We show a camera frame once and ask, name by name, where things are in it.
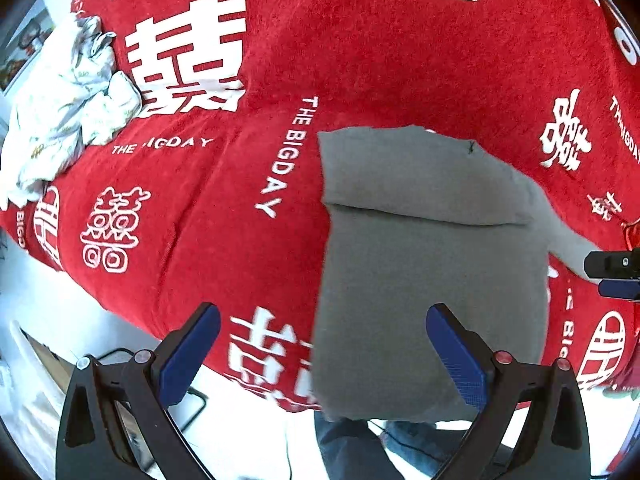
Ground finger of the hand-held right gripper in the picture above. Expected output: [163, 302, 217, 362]
[584, 247, 640, 302]

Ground red printed blanket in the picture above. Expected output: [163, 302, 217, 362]
[0, 0, 640, 413]

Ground grey small garment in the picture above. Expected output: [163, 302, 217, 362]
[310, 125, 601, 423]

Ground white patterned crumpled cloth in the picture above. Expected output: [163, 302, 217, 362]
[0, 12, 143, 211]

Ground person's legs in jeans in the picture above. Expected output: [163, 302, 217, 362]
[314, 410, 483, 480]

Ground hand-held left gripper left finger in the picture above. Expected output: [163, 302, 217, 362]
[56, 302, 222, 480]

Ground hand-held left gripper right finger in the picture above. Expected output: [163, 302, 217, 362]
[426, 303, 592, 480]

